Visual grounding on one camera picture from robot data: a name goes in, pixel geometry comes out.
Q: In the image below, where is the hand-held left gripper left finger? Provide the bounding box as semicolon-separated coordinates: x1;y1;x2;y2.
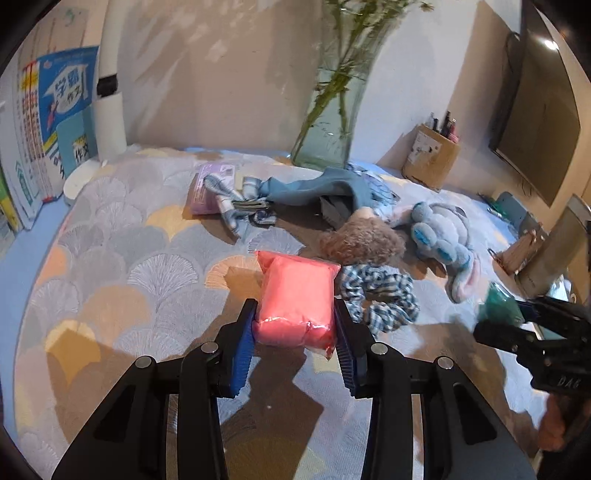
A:
50;298;258;480

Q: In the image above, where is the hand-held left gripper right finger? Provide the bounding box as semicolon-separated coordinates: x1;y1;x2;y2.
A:
333;299;539;480

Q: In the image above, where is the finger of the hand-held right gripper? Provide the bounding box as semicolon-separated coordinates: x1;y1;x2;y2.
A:
512;298;591;326
473;320;542;359

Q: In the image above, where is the green soft packet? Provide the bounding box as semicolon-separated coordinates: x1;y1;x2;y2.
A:
478;282;525;326

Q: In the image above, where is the plaid fabric scrunchie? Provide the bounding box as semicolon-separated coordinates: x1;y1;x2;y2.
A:
339;264;421;337

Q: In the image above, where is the pink soft packet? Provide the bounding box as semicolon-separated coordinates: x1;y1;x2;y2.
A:
253;250;341;361

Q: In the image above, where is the purple tissue packet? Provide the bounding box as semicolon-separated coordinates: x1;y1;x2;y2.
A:
189;161;237;216

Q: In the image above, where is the person's right hand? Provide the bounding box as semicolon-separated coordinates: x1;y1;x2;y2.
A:
538;392;591;453

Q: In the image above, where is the teal plastic object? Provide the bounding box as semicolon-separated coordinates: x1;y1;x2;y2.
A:
489;191;529;229

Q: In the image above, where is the blue plush elephant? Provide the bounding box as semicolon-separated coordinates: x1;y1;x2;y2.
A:
392;200;481;304

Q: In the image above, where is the brown curly plush toy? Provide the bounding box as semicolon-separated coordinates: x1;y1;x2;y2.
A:
318;208;407;267

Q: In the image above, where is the fan-patterned table mat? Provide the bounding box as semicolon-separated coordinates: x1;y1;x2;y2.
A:
11;148;555;480

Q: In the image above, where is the blue white checked cloth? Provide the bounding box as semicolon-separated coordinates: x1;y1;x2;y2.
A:
203;173;278;239

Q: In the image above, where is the grey printed bag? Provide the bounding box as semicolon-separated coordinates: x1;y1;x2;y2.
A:
320;195;358;229

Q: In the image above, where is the grey-blue cloth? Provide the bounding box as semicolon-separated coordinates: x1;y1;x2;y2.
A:
265;166;370;217

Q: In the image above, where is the cardboard pen holder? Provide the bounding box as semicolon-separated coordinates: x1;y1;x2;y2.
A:
402;124;461;192

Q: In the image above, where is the bunch of pens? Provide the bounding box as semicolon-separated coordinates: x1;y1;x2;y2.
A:
425;111;460;141

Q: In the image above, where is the white desk lamp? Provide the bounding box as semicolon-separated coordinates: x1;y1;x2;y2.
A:
62;0;127;206

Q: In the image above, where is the glass vase with green stems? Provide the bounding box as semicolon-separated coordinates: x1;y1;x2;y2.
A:
295;0;435;153

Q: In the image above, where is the row of books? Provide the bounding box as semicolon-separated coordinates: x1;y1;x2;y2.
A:
0;44;102;241

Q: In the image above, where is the black wall television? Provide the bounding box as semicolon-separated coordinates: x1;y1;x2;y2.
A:
488;4;581;208

